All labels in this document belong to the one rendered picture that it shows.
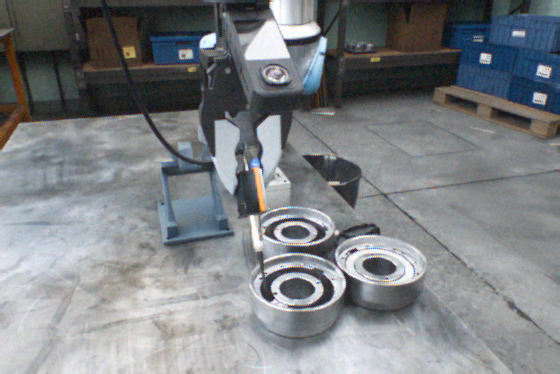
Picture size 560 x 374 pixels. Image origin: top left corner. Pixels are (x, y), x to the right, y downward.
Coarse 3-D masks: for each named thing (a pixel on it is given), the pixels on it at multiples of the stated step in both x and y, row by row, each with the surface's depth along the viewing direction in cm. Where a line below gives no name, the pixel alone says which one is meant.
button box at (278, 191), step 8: (280, 176) 75; (272, 184) 73; (280, 184) 73; (288, 184) 73; (272, 192) 73; (280, 192) 73; (288, 192) 74; (272, 200) 74; (280, 200) 74; (288, 200) 74; (272, 208) 74
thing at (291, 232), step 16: (288, 208) 66; (304, 208) 66; (288, 224) 64; (304, 224) 64; (320, 224) 64; (272, 240) 58; (288, 240) 61; (304, 240) 60; (320, 240) 58; (272, 256) 59; (320, 256) 59
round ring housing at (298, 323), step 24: (264, 264) 54; (288, 264) 56; (312, 264) 55; (288, 288) 54; (312, 288) 53; (336, 288) 51; (264, 312) 48; (288, 312) 46; (312, 312) 47; (336, 312) 49; (288, 336) 49
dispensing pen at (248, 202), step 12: (240, 144) 52; (240, 156) 52; (240, 180) 50; (252, 180) 50; (240, 192) 50; (252, 192) 50; (240, 204) 51; (252, 204) 49; (240, 216) 51; (252, 216) 51; (252, 228) 51; (264, 276) 50
